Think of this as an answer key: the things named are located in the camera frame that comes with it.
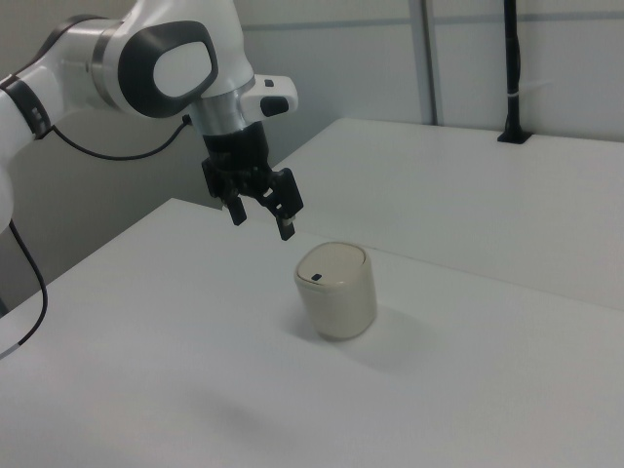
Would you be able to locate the small beige trash can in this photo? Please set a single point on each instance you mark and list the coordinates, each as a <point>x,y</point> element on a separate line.
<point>341,307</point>

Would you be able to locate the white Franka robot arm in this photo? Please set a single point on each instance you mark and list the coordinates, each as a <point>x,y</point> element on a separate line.
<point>185,68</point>

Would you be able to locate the black pole with base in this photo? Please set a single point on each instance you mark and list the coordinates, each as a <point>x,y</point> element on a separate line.
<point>512,73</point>

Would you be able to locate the white tag on pole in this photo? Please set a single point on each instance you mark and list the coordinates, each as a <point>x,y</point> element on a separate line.
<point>534,88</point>

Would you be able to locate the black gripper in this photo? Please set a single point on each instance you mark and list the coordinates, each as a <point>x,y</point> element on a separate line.
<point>236,148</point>

